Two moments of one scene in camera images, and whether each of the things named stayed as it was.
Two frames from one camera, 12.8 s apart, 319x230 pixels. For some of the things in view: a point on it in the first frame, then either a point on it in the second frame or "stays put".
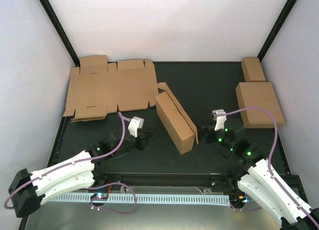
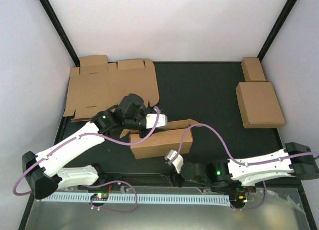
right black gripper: x=202 y=134 to x=175 y=180
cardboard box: x=176 y=123 to x=163 y=140
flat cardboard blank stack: x=96 y=87 stays put
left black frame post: x=48 y=7 stays put
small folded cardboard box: x=252 y=70 stays put
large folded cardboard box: x=261 y=95 stays put
